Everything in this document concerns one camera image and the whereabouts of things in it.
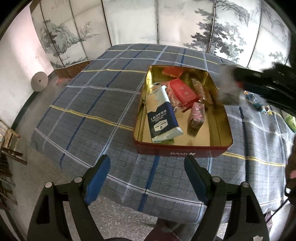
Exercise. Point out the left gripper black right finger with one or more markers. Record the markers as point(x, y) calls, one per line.
point(246, 220)

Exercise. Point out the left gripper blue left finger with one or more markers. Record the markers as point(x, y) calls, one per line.
point(48, 221)

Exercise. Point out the fried dough twist bag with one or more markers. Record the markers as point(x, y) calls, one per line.
point(202, 92)

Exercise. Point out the pink snack bar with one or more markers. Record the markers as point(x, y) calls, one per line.
point(196, 118)

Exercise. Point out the red snack packet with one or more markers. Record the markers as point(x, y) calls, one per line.
point(183, 92)

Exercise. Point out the blue soda cracker pack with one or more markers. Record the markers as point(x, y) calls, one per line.
point(163, 124)

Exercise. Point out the yellow candy wrapper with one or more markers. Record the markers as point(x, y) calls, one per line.
point(265, 109)

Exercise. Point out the blue candy wrapper lower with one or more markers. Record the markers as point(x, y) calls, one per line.
point(250, 97)

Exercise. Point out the green tissue pack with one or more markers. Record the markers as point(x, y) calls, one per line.
point(291, 122)

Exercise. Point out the ink landscape folding screen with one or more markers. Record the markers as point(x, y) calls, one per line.
point(248, 33)

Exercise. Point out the red toffee tin box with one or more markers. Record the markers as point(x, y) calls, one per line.
point(213, 138)

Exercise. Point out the round grey stone disc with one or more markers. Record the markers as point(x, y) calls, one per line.
point(39, 81)

